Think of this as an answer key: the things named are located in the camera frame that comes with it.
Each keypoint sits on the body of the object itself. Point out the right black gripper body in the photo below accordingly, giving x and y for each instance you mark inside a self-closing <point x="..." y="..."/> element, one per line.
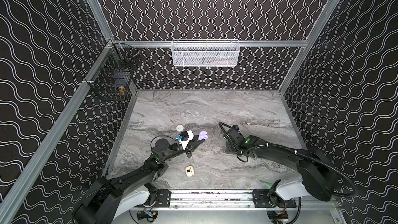
<point x="233" y="135"/>

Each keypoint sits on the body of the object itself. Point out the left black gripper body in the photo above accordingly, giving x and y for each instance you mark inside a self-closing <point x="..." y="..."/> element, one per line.
<point x="189" y="149"/>

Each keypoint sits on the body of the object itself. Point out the purple round charging case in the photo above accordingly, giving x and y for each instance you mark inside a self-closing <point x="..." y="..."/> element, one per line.
<point x="203" y="135"/>

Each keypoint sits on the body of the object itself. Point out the white round charging case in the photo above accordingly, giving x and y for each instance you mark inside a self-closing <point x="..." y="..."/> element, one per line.
<point x="180" y="128"/>

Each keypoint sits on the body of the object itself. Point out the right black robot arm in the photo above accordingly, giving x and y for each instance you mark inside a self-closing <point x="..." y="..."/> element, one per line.
<point x="317" y="176"/>

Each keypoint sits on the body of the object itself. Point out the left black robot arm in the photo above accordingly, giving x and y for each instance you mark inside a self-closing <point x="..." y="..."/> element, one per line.
<point x="101" y="202"/>

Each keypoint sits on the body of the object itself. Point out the beige charging case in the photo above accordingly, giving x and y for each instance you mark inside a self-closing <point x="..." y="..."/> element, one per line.
<point x="189" y="171"/>

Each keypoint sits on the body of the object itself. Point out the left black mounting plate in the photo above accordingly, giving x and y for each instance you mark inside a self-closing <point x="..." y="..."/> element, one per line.
<point x="159" y="198"/>

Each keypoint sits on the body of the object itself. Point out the black mounting plate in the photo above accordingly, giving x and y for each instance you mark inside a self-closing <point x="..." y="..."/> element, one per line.
<point x="264" y="199"/>
<point x="159" y="198"/>

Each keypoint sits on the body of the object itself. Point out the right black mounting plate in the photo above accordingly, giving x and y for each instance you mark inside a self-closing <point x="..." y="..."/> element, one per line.
<point x="264" y="199"/>

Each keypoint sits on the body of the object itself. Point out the small brass object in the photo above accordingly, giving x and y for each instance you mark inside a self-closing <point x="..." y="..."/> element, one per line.
<point x="122" y="90"/>

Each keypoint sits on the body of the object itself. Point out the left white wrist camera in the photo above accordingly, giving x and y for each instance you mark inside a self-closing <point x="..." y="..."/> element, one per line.
<point x="184" y="139"/>

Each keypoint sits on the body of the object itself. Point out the white wire mesh basket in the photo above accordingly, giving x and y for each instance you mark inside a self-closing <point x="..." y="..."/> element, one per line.
<point x="205" y="52"/>

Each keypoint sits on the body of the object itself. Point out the black wire basket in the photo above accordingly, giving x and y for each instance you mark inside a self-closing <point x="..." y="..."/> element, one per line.
<point x="115" y="70"/>

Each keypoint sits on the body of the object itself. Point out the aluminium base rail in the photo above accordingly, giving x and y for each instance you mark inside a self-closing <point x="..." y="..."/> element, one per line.
<point x="207" y="200"/>

